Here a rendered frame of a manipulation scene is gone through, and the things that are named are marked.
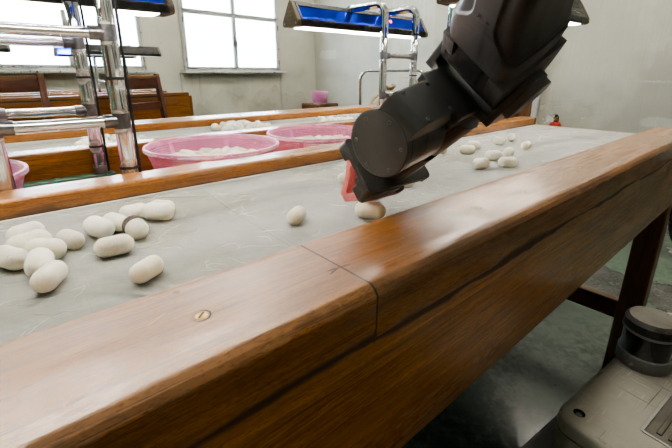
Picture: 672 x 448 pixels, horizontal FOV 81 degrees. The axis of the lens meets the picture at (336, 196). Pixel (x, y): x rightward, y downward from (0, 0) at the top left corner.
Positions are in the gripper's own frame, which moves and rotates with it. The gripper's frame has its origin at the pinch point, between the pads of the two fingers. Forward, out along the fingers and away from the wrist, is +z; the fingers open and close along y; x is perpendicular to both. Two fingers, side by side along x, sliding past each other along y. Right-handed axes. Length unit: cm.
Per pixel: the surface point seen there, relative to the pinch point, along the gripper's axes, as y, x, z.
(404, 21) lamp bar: -89, -69, 32
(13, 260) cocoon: 34.1, -3.0, 4.0
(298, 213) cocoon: 8.8, 1.1, -1.1
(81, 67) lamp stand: 19, -45, 30
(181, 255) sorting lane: 21.8, 1.6, 0.6
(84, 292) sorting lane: 30.1, 2.6, -0.8
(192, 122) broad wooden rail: -14, -57, 70
